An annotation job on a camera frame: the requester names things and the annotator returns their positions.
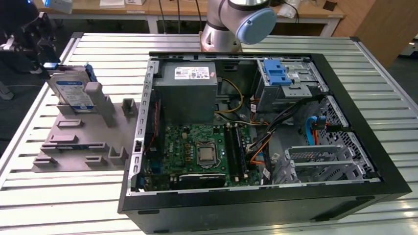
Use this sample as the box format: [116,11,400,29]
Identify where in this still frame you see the blue data wire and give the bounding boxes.
[305,116,327,147]

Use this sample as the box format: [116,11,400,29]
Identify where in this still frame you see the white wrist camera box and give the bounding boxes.
[44,0,73,14]

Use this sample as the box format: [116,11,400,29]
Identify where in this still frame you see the blue plastic drive latch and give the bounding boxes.
[263,59,292,87]

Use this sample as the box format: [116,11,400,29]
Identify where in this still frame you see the clear plastic bags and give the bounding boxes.
[279,2,299,18]

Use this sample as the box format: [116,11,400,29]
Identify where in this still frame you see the black RAM slot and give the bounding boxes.
[224,123,241,182]

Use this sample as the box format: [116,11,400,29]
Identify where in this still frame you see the black open PC case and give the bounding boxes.
[117,50,412,235]

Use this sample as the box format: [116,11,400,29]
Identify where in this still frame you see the hard disk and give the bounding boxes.
[41,62,97,114]

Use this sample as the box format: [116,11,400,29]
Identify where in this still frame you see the RAM stick with blue label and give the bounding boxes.
[235,126,249,173]

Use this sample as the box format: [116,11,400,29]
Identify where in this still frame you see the grey parts rack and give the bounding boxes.
[30,82,141,173]

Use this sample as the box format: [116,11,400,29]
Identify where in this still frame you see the black graphics card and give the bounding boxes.
[169,172,227,189]

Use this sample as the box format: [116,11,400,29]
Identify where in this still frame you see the green motherboard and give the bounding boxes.
[142,123,264,191]

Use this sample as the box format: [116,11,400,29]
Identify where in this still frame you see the orange wire bundle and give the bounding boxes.
[249,137,273,165]

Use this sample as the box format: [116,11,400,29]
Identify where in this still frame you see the CPU socket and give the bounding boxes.
[192,141,220,170]

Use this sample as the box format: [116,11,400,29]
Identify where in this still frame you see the silver CPU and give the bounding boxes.
[196,146,216,162]

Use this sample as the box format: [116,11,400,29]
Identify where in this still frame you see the wooden desk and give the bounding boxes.
[38,0,347,35]

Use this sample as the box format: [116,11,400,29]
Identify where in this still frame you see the grey power supply unit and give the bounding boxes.
[152,61,219,126]

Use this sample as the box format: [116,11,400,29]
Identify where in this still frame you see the black wire bundle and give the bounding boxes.
[252,94,327,150]

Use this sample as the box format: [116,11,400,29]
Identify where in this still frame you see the silver optical drive cage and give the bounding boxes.
[255,58,328,114]

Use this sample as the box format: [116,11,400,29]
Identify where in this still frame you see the coloured power wire black plug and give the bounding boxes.
[309,121,352,147]

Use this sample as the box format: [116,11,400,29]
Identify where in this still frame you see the yellow wire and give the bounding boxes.
[213,77,244,115]

